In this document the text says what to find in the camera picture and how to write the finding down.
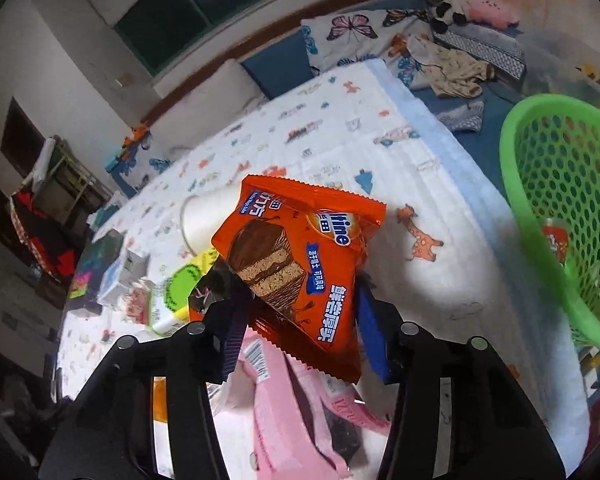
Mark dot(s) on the clear plastic storage box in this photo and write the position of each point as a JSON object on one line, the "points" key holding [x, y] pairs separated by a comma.
{"points": [[580, 90]]}

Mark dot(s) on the white pillow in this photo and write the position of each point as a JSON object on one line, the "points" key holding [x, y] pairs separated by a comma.
{"points": [[215, 90]]}

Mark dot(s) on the pink snack packet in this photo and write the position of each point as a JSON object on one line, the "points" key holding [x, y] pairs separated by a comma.
{"points": [[280, 410]]}

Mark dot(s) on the dark snack packet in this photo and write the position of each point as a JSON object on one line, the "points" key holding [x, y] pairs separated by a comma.
{"points": [[210, 285]]}

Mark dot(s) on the blue pillow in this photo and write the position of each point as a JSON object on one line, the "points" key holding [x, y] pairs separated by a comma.
{"points": [[280, 67]]}

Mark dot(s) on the white red snack packet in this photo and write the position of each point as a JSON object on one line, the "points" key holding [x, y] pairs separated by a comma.
{"points": [[139, 302]]}

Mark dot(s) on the animal printed white blanket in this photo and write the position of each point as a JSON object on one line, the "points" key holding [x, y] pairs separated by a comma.
{"points": [[330, 125]]}

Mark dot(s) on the grey patterned cloth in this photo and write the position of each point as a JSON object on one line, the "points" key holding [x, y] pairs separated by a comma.
{"points": [[495, 50]]}

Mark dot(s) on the dark window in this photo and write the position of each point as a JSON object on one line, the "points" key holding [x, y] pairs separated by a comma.
{"points": [[205, 15]]}

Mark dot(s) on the orange chocolate cake packet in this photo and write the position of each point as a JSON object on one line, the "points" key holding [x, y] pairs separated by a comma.
{"points": [[300, 240]]}

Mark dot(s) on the small grey cloth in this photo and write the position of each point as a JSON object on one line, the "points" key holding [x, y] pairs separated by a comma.
{"points": [[462, 117]]}

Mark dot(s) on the orange toy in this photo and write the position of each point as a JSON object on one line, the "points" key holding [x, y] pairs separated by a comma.
{"points": [[137, 135]]}

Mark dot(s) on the beige crumpled cloth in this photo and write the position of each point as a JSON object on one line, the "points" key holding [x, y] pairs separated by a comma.
{"points": [[455, 70]]}

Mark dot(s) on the white blue small carton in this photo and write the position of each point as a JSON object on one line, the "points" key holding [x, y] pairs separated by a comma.
{"points": [[114, 282]]}

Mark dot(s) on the pink plush toy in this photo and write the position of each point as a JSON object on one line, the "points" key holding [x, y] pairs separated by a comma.
{"points": [[490, 10]]}

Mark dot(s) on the green plastic mesh basket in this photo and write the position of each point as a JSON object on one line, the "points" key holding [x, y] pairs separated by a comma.
{"points": [[530, 160]]}

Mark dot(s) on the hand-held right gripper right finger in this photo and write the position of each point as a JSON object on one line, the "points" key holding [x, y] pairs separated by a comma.
{"points": [[372, 332]]}

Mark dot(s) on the dark colourful box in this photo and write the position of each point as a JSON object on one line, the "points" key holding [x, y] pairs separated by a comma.
{"points": [[95, 265]]}

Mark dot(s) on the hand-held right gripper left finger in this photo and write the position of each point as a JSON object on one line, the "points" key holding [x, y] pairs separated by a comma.
{"points": [[232, 332]]}

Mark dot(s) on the butterfly printed pillow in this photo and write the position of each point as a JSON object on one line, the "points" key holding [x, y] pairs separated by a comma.
{"points": [[350, 30]]}

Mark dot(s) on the green yellow snack packet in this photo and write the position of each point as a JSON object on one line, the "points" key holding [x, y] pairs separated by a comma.
{"points": [[180, 285]]}

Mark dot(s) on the white paper cup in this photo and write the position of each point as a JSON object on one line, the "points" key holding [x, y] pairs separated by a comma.
{"points": [[205, 220]]}

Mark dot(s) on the metal storage shelf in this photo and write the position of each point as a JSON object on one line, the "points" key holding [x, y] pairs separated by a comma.
{"points": [[70, 180]]}

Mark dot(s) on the red black cloth pile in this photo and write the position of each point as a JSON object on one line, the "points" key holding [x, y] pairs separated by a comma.
{"points": [[45, 240]]}

